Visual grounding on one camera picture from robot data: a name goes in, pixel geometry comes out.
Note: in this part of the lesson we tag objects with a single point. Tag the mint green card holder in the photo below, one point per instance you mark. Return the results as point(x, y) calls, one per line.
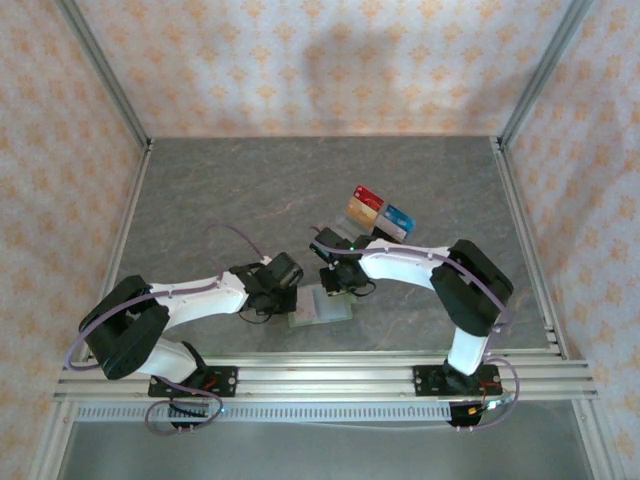
point(330, 312)

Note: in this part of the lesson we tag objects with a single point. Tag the white VIP card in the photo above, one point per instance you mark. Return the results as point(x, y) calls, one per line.
point(390, 227)

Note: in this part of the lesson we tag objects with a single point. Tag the gold credit card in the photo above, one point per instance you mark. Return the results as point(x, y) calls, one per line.
point(362, 212)

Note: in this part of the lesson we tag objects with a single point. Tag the blue credit card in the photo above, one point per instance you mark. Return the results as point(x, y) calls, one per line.
point(402, 220)

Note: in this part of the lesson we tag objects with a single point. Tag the red credit card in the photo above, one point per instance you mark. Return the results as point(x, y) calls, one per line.
point(369, 196)

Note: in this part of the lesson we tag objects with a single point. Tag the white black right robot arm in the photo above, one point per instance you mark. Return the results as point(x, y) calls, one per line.
point(400, 265)

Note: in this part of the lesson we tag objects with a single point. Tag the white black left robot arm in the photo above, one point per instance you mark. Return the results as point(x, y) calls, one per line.
point(200, 297)

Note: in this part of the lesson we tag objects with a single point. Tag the clear acrylic card stand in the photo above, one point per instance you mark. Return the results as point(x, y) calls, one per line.
point(345, 222)

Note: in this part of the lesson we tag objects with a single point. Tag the grey metal sheet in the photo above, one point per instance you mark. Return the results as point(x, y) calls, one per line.
point(325, 455)

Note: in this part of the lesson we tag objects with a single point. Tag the aluminium mounting rail beam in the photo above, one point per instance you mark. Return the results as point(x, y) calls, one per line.
point(325, 375)

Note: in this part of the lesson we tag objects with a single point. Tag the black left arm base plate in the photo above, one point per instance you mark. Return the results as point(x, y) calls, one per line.
point(225, 382)

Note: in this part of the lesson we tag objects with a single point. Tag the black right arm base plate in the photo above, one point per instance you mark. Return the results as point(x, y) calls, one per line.
point(425, 380)

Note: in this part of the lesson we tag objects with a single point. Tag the aluminium table side rail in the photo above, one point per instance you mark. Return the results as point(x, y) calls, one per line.
point(131, 210)
point(518, 210)

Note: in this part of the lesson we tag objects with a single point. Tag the aluminium corner post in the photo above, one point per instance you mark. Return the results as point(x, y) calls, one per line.
point(100, 70)
point(545, 70)

